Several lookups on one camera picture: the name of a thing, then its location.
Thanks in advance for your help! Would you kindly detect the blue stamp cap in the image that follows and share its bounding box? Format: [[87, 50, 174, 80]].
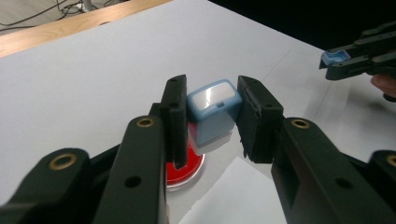
[[320, 49, 352, 67]]

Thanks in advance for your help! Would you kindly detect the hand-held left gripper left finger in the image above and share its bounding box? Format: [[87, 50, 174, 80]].
[[92, 74, 190, 224]]

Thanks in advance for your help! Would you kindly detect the round red ink pad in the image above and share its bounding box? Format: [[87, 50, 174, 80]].
[[164, 120, 206, 192]]

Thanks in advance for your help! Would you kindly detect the tangle of black floor cables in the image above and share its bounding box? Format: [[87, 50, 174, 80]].
[[0, 0, 132, 28]]

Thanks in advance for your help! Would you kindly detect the black curtain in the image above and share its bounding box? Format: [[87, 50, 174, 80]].
[[208, 0, 396, 51]]

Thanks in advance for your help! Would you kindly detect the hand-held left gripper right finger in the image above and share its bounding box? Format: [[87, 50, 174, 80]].
[[236, 75, 396, 224]]

